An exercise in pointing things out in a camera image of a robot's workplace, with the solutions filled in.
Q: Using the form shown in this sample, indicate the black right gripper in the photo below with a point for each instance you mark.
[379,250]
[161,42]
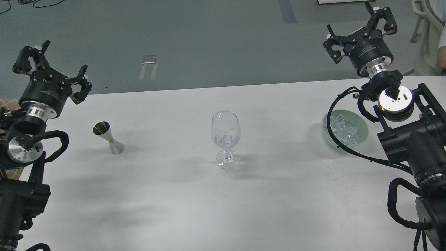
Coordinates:
[364,46]

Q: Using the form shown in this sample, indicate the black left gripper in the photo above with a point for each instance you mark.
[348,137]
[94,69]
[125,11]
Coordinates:
[48,86]

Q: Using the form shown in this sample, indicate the steel cocktail jigger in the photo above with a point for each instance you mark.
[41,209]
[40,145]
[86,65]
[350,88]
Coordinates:
[102,129]

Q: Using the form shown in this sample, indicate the clear ice cubes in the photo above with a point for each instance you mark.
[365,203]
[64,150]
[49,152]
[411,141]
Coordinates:
[344,130]

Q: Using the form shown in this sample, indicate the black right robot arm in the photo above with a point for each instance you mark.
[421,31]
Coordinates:
[413,123]

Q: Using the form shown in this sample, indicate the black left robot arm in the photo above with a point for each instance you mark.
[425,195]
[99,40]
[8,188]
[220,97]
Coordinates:
[26,145]

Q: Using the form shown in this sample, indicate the clear wine glass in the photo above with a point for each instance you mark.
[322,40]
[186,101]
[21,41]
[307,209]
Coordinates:
[226,133]

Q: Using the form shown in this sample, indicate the white board edge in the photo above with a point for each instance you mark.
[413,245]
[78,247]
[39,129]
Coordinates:
[324,2]

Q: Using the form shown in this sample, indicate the green bowl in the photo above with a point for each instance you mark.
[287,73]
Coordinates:
[358,121]

